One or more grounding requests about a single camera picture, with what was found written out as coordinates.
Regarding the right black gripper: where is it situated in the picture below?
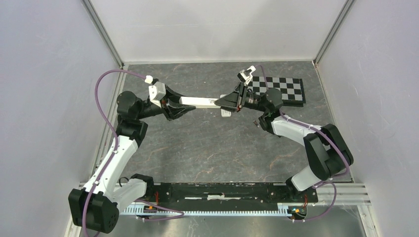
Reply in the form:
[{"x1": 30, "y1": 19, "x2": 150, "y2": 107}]
[{"x1": 212, "y1": 82, "x2": 267, "y2": 114}]

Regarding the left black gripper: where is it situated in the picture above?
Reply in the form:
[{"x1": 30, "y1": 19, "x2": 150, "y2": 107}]
[{"x1": 137, "y1": 84, "x2": 197, "y2": 121}]

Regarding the white remote control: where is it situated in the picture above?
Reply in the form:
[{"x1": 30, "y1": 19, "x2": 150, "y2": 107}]
[{"x1": 221, "y1": 109, "x2": 232, "y2": 118}]

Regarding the long white plastic bar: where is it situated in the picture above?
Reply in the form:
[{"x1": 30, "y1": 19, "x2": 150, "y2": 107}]
[{"x1": 179, "y1": 96, "x2": 221, "y2": 109}]

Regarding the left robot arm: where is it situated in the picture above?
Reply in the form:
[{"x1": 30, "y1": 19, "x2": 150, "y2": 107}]
[{"x1": 68, "y1": 83, "x2": 196, "y2": 236}]

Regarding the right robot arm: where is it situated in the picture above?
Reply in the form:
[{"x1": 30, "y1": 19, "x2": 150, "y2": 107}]
[{"x1": 214, "y1": 82, "x2": 354, "y2": 201}]

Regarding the black white chessboard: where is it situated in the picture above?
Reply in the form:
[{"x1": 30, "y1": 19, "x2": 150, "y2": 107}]
[{"x1": 248, "y1": 76, "x2": 306, "y2": 107}]

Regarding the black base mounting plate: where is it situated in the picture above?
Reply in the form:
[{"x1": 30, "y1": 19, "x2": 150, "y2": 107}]
[{"x1": 142, "y1": 182, "x2": 319, "y2": 212}]

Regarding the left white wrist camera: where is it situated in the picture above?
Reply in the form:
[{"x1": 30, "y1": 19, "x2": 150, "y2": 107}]
[{"x1": 149, "y1": 81, "x2": 167, "y2": 108}]

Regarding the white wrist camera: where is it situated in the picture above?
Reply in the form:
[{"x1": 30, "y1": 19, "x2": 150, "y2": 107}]
[
  {"x1": 237, "y1": 65, "x2": 256, "y2": 86},
  {"x1": 149, "y1": 81, "x2": 167, "y2": 108}
]

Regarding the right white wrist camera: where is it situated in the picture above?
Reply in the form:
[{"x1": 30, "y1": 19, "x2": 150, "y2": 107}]
[{"x1": 237, "y1": 65, "x2": 256, "y2": 86}]

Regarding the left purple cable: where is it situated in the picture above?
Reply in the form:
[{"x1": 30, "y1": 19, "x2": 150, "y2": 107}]
[{"x1": 82, "y1": 69, "x2": 186, "y2": 237}]

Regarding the slotted cable duct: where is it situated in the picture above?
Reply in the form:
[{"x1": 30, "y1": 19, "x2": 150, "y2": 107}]
[{"x1": 120, "y1": 202, "x2": 306, "y2": 217}]

